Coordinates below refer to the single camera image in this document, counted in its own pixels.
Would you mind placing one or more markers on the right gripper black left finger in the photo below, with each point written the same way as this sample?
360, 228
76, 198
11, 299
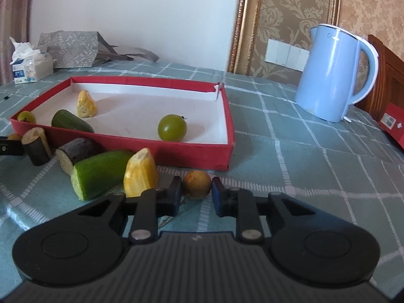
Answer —
89, 242

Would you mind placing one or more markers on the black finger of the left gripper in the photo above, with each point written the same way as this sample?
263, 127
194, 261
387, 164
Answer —
11, 147

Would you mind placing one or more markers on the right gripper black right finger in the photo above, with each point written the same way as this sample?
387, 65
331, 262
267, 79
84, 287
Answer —
308, 244

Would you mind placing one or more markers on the hollowed dark sugarcane piece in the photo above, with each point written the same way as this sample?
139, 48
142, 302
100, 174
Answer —
36, 146

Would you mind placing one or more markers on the dark green cucumber piece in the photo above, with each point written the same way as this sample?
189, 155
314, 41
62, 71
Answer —
66, 120

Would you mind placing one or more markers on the brown longan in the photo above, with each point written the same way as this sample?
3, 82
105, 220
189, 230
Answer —
197, 184

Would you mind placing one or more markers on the small longan at left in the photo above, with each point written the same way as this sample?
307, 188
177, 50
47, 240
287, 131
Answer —
15, 137

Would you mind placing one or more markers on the green tomato at box corner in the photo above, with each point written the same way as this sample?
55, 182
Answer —
26, 116

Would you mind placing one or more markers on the light green cucumber piece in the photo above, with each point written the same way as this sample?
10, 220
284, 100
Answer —
94, 175

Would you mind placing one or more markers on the tissue pack with cat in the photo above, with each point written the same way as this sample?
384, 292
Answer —
30, 64

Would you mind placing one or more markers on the yellow fruit wedge in box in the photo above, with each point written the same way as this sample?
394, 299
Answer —
86, 105

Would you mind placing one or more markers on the green checked table cloth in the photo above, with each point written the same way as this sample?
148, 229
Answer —
350, 169

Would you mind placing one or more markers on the yellow fruit wedge outside box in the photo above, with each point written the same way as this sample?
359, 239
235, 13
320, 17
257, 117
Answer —
141, 173

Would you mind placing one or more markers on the grey patterned paper bag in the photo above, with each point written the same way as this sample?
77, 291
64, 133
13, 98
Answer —
86, 49

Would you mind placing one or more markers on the red box at right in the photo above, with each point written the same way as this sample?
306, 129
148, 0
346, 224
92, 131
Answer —
392, 123

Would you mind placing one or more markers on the green tomato in box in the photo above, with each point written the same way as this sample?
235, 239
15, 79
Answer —
172, 128

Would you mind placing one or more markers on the pink patterned curtain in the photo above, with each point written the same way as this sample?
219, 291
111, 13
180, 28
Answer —
15, 16

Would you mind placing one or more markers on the red shallow cardboard box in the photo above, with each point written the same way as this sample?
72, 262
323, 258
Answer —
129, 111

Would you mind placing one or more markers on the wooden chair back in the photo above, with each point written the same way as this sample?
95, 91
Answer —
389, 85

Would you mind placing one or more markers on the light blue electric kettle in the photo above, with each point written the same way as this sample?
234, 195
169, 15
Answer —
326, 87

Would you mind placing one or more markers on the white wall switch plate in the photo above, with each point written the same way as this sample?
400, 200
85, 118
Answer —
286, 55

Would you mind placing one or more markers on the gold picture frame moulding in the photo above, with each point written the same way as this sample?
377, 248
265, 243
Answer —
246, 24

